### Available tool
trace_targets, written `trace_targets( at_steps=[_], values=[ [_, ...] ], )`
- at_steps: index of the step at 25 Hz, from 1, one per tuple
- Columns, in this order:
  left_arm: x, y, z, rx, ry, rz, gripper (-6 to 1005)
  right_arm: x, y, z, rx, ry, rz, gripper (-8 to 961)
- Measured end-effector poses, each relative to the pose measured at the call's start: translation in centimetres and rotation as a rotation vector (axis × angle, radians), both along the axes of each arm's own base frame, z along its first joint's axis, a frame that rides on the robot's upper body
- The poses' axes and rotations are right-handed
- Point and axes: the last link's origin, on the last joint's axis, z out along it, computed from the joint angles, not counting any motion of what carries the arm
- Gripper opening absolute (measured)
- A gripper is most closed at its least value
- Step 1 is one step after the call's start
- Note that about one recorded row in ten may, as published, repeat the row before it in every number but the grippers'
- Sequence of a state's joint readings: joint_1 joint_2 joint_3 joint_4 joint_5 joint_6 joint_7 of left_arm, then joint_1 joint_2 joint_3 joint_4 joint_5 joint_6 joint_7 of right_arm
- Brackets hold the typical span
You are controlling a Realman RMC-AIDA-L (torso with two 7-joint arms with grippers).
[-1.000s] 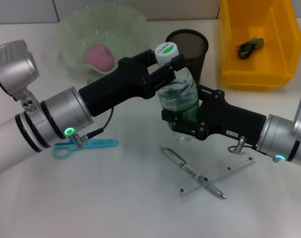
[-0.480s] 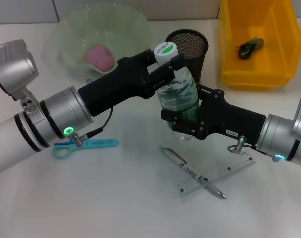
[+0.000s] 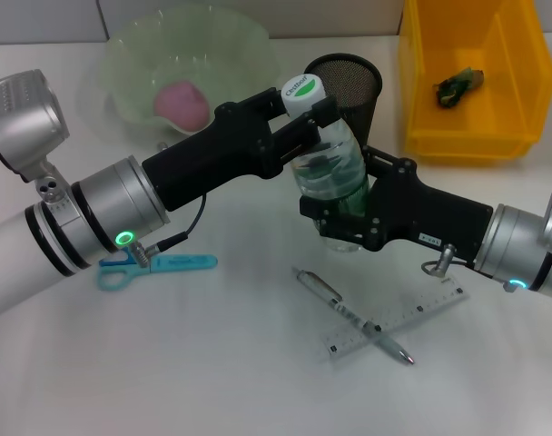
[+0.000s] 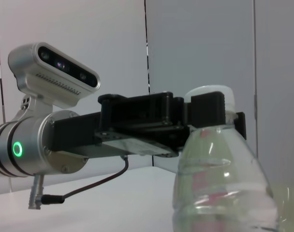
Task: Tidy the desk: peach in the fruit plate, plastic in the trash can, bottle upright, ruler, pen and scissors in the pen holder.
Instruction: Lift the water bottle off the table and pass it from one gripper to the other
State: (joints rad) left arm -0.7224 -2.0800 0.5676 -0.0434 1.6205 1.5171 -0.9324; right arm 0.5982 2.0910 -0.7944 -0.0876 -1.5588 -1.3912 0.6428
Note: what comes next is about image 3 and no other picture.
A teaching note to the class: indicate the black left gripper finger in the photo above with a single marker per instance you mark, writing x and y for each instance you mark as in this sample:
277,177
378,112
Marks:
262,102
312,122

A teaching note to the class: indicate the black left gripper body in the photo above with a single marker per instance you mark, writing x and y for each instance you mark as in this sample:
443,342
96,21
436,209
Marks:
203,159

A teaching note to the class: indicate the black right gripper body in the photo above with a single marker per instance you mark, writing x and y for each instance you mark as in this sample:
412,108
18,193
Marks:
426,218

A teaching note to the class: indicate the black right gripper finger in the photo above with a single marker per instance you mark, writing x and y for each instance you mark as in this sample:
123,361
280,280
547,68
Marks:
335,222
385,159

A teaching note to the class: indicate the clear water bottle green label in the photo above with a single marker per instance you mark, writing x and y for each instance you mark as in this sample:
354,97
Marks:
303,93

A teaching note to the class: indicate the green silver plastic wrapper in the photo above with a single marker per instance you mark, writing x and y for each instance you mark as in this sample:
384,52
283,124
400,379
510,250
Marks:
457,86

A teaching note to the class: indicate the green translucent fruit bowl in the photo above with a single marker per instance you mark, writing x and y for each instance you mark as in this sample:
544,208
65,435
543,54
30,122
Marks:
239,54

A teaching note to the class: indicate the black mesh pen holder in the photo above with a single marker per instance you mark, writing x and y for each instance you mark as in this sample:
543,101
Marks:
353,86

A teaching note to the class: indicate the silver ballpoint pen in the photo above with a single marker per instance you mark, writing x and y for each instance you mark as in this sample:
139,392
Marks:
330,297

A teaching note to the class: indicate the transparent plastic ruler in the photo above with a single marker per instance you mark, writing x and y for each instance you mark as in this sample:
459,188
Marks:
421,309

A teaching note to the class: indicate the blue scissors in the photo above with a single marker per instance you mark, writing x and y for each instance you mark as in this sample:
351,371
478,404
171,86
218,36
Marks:
185,262

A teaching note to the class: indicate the yellow plastic bin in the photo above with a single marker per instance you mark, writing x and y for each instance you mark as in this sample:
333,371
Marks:
485,118

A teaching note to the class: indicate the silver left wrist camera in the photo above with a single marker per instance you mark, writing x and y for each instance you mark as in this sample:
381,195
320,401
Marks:
22,118

